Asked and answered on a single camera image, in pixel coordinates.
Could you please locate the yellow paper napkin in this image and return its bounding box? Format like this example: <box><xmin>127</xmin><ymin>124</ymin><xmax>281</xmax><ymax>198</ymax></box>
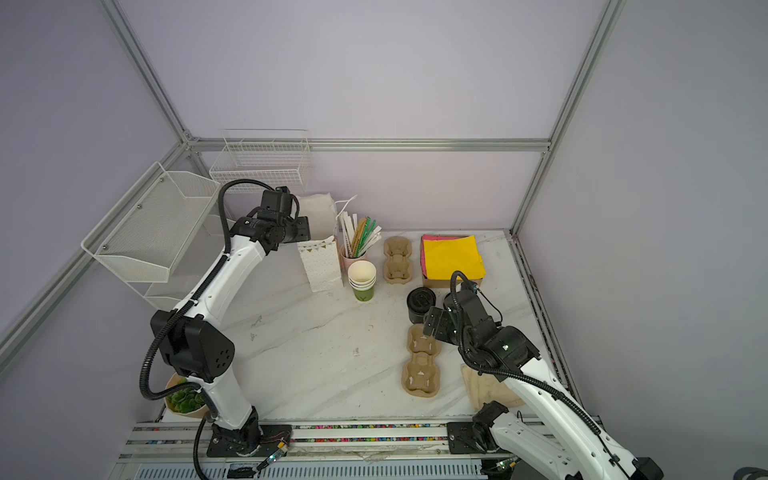
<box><xmin>425</xmin><ymin>236</ymin><xmax>486</xmax><ymax>281</ymax></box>

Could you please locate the brown pulp cup carrier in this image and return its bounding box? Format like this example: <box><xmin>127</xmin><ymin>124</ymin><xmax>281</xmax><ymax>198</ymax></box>
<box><xmin>401</xmin><ymin>324</ymin><xmax>442</xmax><ymax>398</ymax></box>
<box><xmin>383</xmin><ymin>236</ymin><xmax>413</xmax><ymax>284</ymax></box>

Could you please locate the black paper cup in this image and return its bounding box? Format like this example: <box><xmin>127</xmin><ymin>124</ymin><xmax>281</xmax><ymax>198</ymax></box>
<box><xmin>406</xmin><ymin>287</ymin><xmax>436</xmax><ymax>324</ymax></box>

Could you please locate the white mesh two-tier shelf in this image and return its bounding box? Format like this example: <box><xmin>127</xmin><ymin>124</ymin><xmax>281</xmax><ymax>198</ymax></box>
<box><xmin>81</xmin><ymin>163</ymin><xmax>223</xmax><ymax>310</ymax></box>

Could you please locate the black lid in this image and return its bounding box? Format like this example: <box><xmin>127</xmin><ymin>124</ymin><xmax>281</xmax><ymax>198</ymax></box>
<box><xmin>406</xmin><ymin>287</ymin><xmax>436</xmax><ymax>313</ymax></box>

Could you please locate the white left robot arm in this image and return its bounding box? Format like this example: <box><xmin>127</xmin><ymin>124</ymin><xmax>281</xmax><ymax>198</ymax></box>
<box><xmin>139</xmin><ymin>182</ymin><xmax>310</xmax><ymax>455</ymax></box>

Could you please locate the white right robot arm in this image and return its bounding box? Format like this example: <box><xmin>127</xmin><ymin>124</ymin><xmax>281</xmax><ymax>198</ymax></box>
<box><xmin>423</xmin><ymin>290</ymin><xmax>664</xmax><ymax>479</ymax></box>

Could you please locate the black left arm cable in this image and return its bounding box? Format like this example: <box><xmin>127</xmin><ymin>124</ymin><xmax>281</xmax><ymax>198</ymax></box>
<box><xmin>139</xmin><ymin>178</ymin><xmax>301</xmax><ymax>480</ymax></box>

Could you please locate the white wire basket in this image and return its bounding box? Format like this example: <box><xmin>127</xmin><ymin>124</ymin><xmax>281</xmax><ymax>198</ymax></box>
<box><xmin>209</xmin><ymin>129</ymin><xmax>313</xmax><ymax>193</ymax></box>

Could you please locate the stack of green paper cups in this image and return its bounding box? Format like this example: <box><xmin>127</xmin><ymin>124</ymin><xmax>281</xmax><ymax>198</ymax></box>
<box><xmin>347</xmin><ymin>260</ymin><xmax>377</xmax><ymax>302</ymax></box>

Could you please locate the brown cardboard napkin box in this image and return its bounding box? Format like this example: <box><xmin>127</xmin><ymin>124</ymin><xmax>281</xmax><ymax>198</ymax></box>
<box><xmin>419</xmin><ymin>235</ymin><xmax>486</xmax><ymax>290</ymax></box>

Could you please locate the white paper gift bag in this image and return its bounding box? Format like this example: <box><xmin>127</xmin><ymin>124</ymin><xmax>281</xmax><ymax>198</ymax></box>
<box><xmin>297</xmin><ymin>193</ymin><xmax>356</xmax><ymax>293</ymax></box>

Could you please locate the beige work glove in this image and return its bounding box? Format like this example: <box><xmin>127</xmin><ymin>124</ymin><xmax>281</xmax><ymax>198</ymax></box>
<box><xmin>461</xmin><ymin>365</ymin><xmax>525</xmax><ymax>412</ymax></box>

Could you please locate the bundle of wrapped straws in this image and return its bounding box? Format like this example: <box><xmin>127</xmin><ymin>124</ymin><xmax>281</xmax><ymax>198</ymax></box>
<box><xmin>337</xmin><ymin>211</ymin><xmax>382</xmax><ymax>259</ymax></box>

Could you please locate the pink straw holder cup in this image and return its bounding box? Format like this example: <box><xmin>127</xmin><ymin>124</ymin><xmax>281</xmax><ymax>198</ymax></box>
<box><xmin>339</xmin><ymin>250</ymin><xmax>368</xmax><ymax>280</ymax></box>

